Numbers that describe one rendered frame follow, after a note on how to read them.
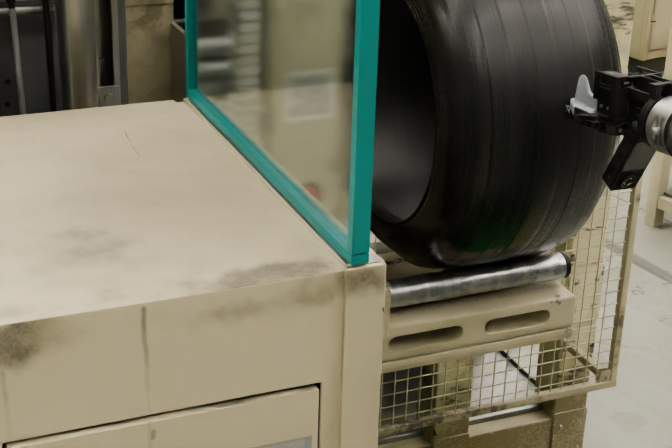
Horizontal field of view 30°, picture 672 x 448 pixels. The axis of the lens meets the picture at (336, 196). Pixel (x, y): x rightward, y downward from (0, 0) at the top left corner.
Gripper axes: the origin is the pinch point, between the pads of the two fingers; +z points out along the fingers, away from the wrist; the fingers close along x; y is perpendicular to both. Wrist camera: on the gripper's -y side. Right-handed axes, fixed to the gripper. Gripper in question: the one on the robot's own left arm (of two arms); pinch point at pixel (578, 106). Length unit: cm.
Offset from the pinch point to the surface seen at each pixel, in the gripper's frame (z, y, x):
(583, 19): 5.1, 11.5, -3.5
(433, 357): 14.0, -42.1, 15.3
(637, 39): 361, -70, -274
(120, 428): -44, -13, 78
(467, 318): 13.5, -36.1, 9.7
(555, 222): 5.6, -19.2, -0.7
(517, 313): 13.5, -36.9, 0.6
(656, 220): 200, -101, -170
